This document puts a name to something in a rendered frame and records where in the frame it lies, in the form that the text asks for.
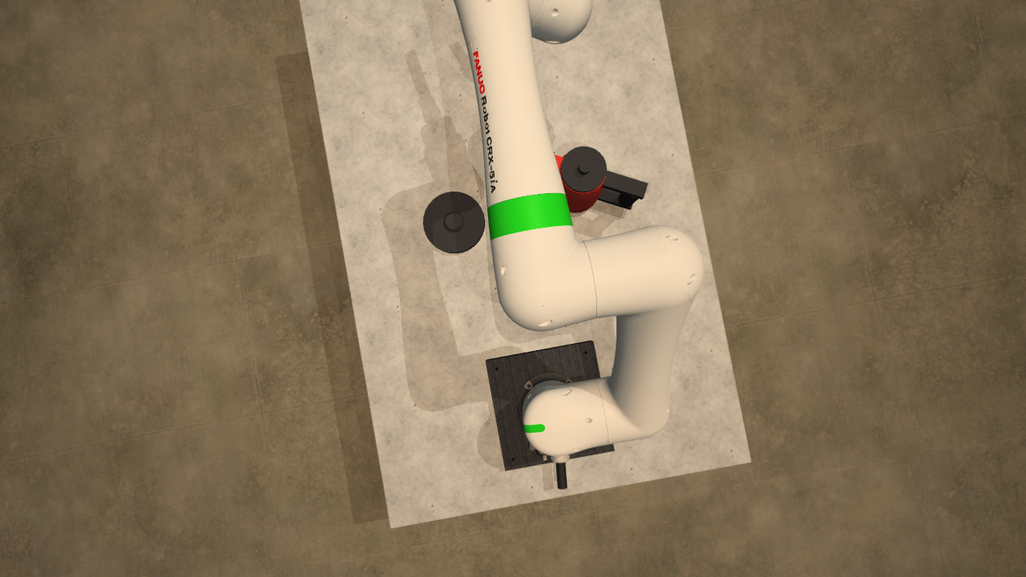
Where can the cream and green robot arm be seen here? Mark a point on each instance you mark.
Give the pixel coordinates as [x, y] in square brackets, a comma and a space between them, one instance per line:
[546, 279]

